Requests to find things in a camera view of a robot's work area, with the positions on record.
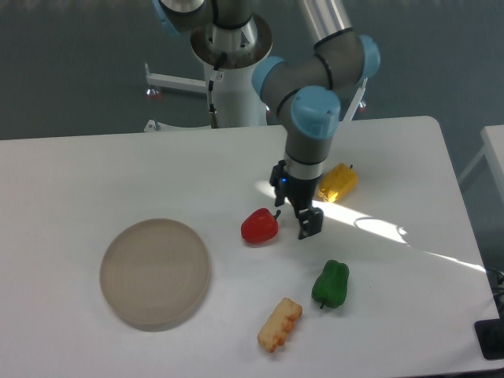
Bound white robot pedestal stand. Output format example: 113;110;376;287
146;14;380;128

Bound white side table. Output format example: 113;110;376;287
458;124;503;191

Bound yellow toy pepper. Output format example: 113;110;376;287
317;163;358;203

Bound black cables at right edge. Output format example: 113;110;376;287
486;267;504;320

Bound red toy pepper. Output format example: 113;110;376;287
240;208;281;244

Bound orange fried toy food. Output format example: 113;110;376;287
257;298;303;353

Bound black cable on pedestal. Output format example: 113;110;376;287
207;51;228;129

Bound black device at right edge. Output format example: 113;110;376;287
474;319;503;361

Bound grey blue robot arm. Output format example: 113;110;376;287
153;1;380;239

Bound green toy pepper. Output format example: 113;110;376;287
311;260;350;309

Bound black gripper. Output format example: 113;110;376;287
269;160;324;239

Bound beige round plate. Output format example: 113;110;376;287
99;219;211;332

